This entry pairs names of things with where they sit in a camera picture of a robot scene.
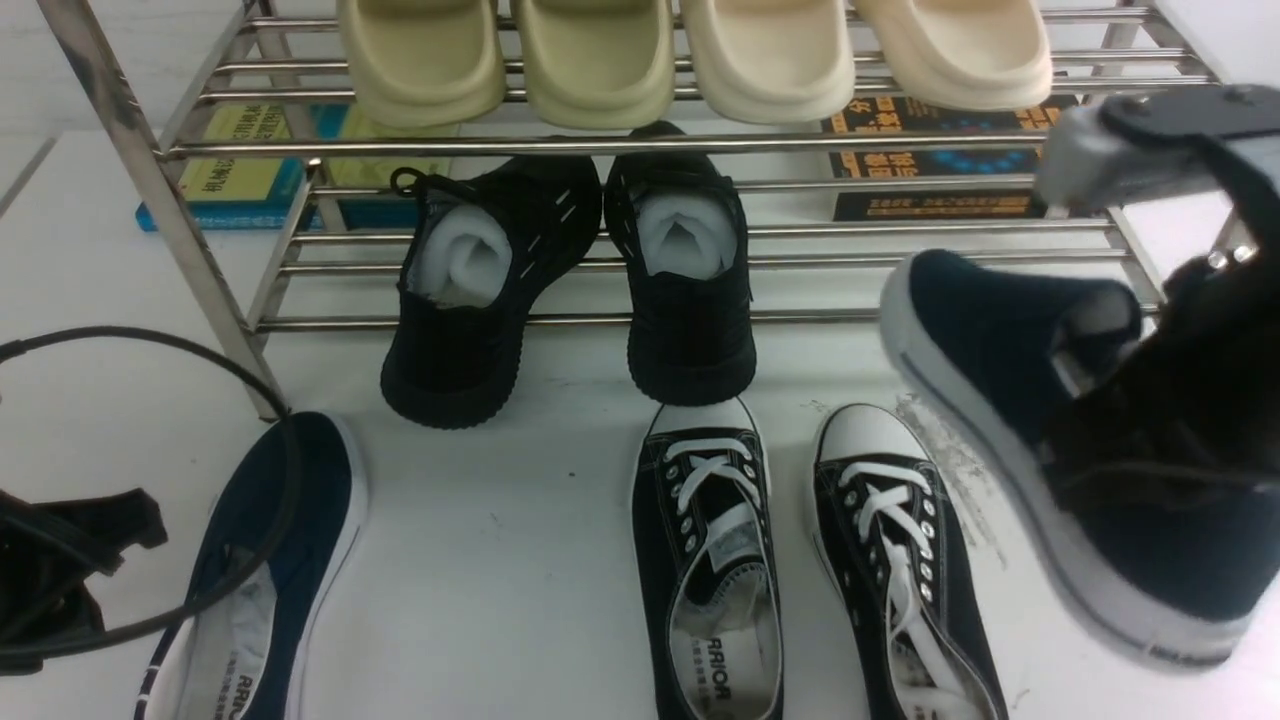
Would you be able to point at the black canvas lace-up sneaker left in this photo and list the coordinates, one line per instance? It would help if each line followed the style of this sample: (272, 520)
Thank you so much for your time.
(701, 517)

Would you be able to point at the black knit sneaker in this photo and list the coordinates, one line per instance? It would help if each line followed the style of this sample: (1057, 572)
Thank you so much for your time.
(483, 251)
(683, 236)

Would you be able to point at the olive foam slide right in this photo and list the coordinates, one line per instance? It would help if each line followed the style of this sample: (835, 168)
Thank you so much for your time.
(597, 64)

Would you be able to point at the black knit sneaker left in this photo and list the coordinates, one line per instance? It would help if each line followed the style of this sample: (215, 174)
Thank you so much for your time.
(483, 251)

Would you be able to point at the stainless steel shoe rack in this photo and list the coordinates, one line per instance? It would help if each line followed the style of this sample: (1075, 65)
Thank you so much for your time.
(252, 64)

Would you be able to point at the cream foam slide left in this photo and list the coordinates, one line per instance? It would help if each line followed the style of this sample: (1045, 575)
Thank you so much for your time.
(771, 62)

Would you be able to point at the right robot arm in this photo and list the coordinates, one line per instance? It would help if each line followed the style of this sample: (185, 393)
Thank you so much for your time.
(1143, 148)

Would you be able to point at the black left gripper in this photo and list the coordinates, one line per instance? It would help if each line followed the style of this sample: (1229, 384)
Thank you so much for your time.
(48, 552)

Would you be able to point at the black knit sneaker right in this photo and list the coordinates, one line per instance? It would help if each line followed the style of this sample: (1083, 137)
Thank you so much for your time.
(683, 236)

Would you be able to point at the yellow and blue book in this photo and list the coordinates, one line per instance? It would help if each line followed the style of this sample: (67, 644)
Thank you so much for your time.
(229, 194)

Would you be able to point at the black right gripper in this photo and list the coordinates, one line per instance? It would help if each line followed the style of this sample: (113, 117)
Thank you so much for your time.
(1185, 418)

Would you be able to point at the olive foam slide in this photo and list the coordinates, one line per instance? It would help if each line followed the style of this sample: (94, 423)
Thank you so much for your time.
(597, 64)
(420, 64)

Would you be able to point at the olive foam slide left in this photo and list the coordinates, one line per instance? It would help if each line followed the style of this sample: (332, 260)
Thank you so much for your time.
(420, 64)

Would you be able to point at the cream foam slide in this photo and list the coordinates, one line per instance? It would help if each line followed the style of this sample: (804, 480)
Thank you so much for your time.
(966, 55)
(771, 62)

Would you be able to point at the cream foam slide right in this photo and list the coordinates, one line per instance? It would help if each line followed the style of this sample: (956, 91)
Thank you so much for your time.
(966, 55)

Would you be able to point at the black canvas lace-up sneaker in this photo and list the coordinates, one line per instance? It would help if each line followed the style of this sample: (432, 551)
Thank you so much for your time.
(701, 517)
(886, 531)

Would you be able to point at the black canvas lace-up sneaker right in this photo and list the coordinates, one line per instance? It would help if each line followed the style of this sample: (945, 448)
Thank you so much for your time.
(886, 531)

